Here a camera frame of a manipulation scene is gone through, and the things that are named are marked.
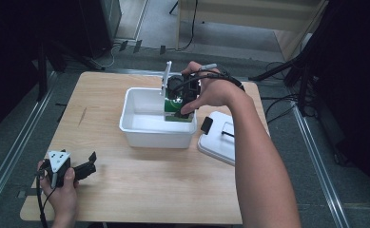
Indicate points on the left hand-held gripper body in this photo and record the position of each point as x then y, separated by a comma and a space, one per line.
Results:
58, 160

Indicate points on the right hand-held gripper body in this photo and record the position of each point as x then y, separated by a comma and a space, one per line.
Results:
181, 88

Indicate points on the green cardboard box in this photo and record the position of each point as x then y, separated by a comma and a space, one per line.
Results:
173, 110

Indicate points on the white plastic storage box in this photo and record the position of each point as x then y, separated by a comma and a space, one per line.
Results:
147, 126

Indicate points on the person's right hand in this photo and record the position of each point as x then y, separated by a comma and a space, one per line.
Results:
216, 91

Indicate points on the person's left hand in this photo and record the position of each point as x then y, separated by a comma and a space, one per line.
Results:
62, 199

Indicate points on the black upright stand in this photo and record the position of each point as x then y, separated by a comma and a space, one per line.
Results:
42, 72

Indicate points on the black slanted stand leg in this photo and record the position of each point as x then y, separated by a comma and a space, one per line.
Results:
274, 70

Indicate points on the light wooden furniture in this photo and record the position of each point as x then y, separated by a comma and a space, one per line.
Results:
252, 15

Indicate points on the dark cabinet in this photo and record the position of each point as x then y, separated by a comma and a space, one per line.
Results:
100, 25

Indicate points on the metal floor rail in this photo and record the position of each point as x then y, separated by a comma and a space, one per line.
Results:
17, 142
319, 164

